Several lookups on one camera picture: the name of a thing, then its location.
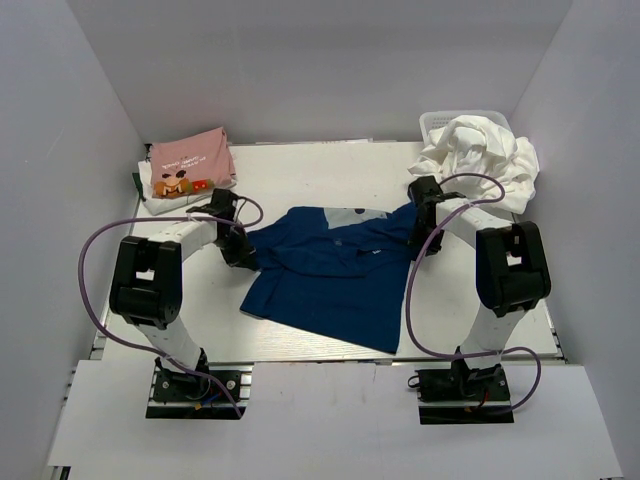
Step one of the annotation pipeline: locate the blue t-shirt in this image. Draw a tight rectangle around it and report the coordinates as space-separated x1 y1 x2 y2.
240 203 417 354

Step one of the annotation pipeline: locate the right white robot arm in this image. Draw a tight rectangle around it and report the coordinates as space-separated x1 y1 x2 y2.
405 173 552 399

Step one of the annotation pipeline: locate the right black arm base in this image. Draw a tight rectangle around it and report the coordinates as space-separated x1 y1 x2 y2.
407 365 514 425

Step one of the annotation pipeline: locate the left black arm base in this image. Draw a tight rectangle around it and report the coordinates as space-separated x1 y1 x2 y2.
145 365 252 420

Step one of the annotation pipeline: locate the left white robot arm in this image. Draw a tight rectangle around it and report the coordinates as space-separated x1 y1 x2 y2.
109 189 258 399

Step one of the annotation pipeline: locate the crumpled white t-shirts pile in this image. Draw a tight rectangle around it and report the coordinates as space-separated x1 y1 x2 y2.
408 114 540 215

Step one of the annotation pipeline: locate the folded pink t-shirt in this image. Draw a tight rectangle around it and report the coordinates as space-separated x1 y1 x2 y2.
149 127 236 199

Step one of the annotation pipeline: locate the white plastic basket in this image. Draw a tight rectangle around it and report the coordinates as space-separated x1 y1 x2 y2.
419 110 511 145

